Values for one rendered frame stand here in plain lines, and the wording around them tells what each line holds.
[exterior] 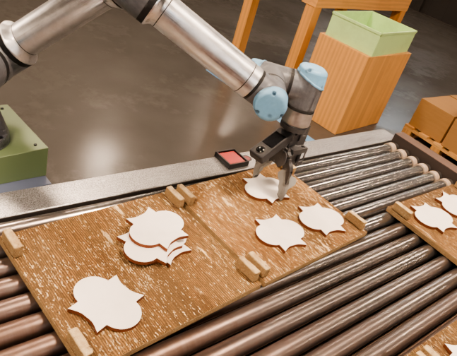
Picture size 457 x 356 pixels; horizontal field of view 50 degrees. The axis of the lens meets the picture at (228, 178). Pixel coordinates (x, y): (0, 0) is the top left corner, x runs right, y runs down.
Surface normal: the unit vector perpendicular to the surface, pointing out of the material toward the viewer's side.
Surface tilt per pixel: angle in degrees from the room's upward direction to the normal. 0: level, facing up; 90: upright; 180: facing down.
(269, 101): 90
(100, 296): 0
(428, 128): 90
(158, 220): 0
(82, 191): 0
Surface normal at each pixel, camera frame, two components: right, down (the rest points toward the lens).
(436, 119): -0.77, 0.15
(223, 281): 0.26, -0.81
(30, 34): -0.11, 0.43
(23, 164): 0.64, 0.55
